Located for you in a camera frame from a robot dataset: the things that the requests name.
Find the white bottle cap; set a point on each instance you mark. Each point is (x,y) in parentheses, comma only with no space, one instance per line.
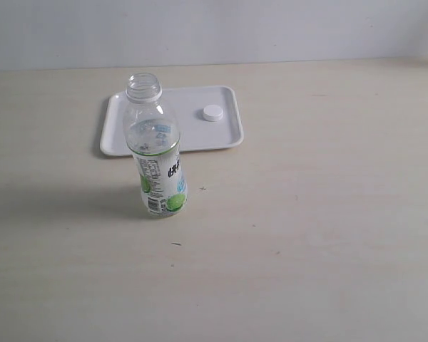
(212,113)

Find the clear plastic drink bottle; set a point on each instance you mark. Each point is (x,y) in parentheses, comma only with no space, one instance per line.
(153,136)

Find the white plastic tray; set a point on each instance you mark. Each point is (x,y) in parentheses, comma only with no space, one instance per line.
(197,134)

